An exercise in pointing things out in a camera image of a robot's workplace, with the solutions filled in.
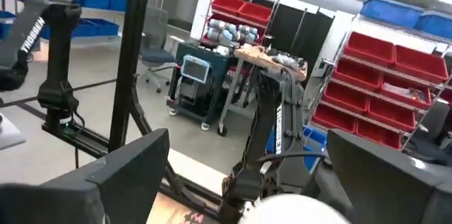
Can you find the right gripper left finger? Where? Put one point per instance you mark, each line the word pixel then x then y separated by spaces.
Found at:
pixel 88 203

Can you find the black aluminium frame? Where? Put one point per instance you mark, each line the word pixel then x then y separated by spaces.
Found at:
pixel 130 58

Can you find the red storage bin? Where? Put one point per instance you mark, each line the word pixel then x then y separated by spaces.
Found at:
pixel 346 98
pixel 369 49
pixel 356 75
pixel 378 135
pixel 406 93
pixel 227 5
pixel 390 114
pixel 420 63
pixel 333 119
pixel 256 12

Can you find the white lightbulb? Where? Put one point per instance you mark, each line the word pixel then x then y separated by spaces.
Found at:
pixel 293 211

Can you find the sunset print mat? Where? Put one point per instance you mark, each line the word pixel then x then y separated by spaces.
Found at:
pixel 176 213

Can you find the pale blue tablet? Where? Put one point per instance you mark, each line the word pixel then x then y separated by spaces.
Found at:
pixel 195 69

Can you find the dark teal wheeled cart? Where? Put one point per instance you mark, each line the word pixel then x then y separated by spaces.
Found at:
pixel 208 89

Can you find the wooden top metal table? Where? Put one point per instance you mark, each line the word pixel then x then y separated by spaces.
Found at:
pixel 257 58

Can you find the grey office chair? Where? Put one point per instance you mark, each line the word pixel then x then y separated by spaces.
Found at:
pixel 155 54

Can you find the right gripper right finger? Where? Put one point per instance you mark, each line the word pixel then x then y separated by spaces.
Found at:
pixel 395 188

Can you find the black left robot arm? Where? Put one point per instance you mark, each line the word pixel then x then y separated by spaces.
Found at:
pixel 268 128

